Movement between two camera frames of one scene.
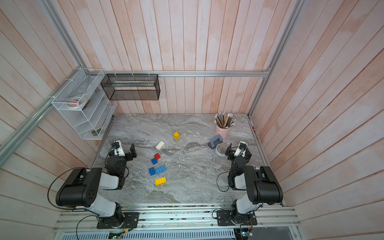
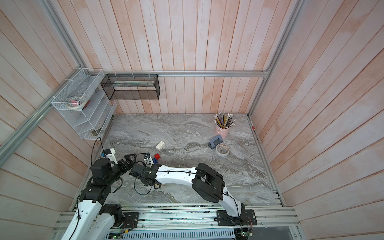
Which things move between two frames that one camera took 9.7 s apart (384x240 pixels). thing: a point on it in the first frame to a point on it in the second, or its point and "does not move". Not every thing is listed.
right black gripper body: x=232 y=153 to x=145 y=184
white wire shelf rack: x=83 y=101 does not move
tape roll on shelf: x=75 y=103 does not move
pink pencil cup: x=223 y=132 does not move
